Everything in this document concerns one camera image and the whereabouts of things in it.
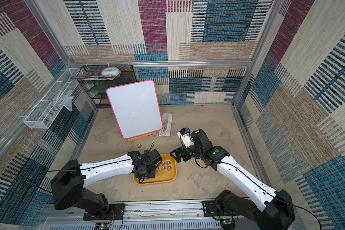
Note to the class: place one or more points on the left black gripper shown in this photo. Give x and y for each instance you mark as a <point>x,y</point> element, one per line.
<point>153,175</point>

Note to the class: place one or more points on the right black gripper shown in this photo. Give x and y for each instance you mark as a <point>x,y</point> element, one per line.
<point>182,153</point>

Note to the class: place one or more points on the yellow plastic storage box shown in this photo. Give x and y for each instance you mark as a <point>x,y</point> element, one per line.
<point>161,176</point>

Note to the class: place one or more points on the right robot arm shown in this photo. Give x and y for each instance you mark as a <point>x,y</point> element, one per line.
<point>268,208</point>

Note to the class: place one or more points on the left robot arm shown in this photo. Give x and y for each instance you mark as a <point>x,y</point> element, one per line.
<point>69,185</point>

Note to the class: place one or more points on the wooden whiteboard easel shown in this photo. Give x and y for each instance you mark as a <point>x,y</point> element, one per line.
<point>144,136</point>

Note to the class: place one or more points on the white ruler package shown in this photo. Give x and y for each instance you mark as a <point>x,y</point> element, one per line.
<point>167,124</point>

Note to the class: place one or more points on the pink framed whiteboard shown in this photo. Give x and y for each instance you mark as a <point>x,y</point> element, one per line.
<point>136,108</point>

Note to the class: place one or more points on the white round device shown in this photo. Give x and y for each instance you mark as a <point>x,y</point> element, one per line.
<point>111,72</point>

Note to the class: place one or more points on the magazine on shelf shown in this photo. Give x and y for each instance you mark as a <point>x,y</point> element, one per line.
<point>96,76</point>

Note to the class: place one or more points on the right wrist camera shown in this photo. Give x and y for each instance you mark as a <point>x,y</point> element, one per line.
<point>185,137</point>

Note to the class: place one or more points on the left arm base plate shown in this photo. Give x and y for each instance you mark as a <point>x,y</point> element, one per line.
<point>115,212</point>

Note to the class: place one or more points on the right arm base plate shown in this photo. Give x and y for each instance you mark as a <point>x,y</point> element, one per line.
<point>211,208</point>

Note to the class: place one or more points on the black wire shelf rack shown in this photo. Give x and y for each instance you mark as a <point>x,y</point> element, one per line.
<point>96,89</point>

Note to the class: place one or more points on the white wire wall basket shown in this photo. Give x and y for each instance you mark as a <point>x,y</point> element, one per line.
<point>57,97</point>

